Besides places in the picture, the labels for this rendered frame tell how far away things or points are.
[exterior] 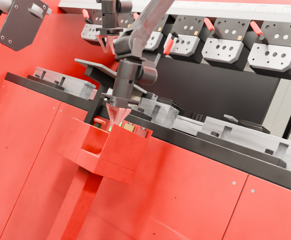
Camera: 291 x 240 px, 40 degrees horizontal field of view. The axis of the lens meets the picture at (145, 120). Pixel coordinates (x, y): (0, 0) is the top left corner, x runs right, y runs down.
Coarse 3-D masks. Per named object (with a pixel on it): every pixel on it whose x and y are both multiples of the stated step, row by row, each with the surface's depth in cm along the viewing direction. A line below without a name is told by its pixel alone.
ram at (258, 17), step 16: (176, 0) 166; (192, 0) 160; (208, 0) 154; (224, 0) 149; (240, 0) 144; (256, 0) 140; (272, 0) 135; (288, 0) 131; (176, 16) 165; (208, 16) 152; (224, 16) 147; (240, 16) 142; (256, 16) 137; (272, 16) 133; (288, 16) 129
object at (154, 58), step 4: (144, 52) 173; (148, 52) 171; (152, 52) 170; (156, 52) 168; (144, 56) 172; (148, 56) 170; (152, 56) 169; (156, 56) 167; (152, 60) 168; (156, 60) 168; (156, 64) 168
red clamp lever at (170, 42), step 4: (172, 32) 155; (172, 36) 155; (176, 36) 156; (168, 40) 155; (172, 40) 155; (168, 44) 155; (172, 44) 156; (168, 48) 155; (164, 52) 155; (168, 52) 155
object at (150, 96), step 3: (144, 93) 164; (147, 93) 162; (150, 93) 161; (141, 96) 164; (144, 96) 163; (147, 96) 162; (150, 96) 161; (153, 96) 161; (156, 96) 162; (150, 99) 160; (153, 99) 161; (156, 99) 162
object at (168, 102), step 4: (156, 100) 177; (160, 100) 184; (164, 100) 182; (168, 100) 182; (172, 100) 180; (168, 104) 180; (172, 104) 179; (176, 104) 183; (176, 108) 181; (180, 108) 183; (180, 112) 184; (184, 112) 186
